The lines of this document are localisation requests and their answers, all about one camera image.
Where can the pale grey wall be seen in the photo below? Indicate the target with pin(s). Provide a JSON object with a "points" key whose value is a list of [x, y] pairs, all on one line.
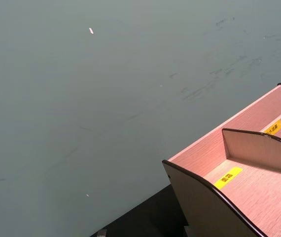
{"points": [[81, 98]]}

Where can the pink wooden divided organizer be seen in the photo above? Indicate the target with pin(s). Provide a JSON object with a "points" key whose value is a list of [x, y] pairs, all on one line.
{"points": [[254, 197]]}

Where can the large yellow printed label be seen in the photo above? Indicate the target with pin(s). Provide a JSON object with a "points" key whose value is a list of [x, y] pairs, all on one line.
{"points": [[228, 178]]}

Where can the black table cloth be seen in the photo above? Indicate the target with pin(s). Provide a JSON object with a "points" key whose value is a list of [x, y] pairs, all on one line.
{"points": [[150, 217]]}

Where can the small yellow printed label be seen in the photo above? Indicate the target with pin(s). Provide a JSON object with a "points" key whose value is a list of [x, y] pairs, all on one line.
{"points": [[273, 128]]}

